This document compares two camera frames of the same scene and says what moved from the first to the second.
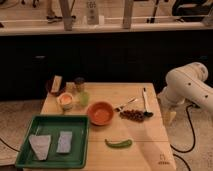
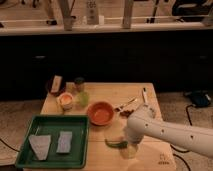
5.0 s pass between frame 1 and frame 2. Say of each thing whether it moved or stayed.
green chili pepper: stayed
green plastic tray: stayed
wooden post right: stayed
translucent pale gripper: moved
